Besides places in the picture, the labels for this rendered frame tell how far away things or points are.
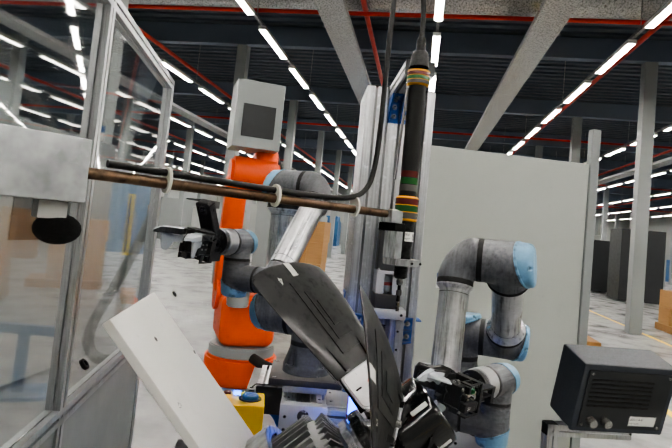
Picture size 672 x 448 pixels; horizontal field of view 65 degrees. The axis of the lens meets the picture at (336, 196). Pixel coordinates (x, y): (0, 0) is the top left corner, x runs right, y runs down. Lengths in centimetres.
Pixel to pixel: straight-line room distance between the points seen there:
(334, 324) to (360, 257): 95
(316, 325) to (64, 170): 50
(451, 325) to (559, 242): 185
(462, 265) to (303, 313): 59
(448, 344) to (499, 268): 23
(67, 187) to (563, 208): 284
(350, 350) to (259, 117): 409
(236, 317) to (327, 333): 391
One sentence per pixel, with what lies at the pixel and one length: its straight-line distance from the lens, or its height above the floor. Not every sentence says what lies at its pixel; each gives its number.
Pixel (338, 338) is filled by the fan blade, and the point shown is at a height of 131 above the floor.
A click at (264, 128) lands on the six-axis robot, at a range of 491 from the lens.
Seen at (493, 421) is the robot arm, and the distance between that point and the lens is 139.
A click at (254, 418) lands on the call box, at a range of 135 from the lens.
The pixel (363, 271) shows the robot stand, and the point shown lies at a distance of 188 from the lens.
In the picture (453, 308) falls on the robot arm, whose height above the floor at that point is 133.
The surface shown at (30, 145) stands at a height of 156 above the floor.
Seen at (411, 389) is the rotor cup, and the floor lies 126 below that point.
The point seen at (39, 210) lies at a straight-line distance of 65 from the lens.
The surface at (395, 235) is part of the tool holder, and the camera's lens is 96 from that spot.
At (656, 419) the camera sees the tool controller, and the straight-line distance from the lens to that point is 171.
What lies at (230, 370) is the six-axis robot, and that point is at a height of 19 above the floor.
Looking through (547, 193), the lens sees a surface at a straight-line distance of 316.
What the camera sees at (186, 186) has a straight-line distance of 71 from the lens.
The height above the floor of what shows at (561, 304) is 121.
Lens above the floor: 150
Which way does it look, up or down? 3 degrees up
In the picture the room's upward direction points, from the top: 6 degrees clockwise
